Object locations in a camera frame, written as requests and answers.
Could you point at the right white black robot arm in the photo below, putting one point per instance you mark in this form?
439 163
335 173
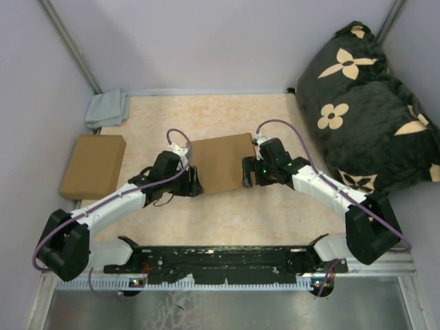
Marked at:
371 227

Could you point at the right aluminium corner post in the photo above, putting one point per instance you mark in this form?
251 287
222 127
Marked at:
391 18

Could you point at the aluminium corner post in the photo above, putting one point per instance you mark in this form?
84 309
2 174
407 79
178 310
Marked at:
391 18
70 45

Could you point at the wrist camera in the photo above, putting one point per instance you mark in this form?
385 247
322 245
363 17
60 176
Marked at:
258 139
182 152

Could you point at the aluminium frame rail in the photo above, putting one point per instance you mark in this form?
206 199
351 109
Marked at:
234 288

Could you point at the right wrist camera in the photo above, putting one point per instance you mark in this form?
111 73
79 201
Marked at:
258 139

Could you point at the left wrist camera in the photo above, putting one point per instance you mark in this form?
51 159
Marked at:
182 152

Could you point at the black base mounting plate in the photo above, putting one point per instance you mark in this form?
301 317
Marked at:
232 266

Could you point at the folded brown cardboard box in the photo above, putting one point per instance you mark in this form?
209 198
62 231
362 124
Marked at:
94 168

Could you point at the grey folded cloth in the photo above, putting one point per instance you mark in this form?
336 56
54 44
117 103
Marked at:
108 109

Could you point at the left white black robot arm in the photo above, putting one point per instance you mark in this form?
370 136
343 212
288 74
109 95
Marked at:
65 247

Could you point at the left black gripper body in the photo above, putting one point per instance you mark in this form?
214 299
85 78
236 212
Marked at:
178 185

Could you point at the left aluminium corner post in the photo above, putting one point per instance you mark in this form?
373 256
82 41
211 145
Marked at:
70 45

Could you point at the black floral plush pillow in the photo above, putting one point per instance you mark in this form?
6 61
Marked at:
369 128

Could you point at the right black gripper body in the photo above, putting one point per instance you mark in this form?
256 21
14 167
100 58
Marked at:
265 174

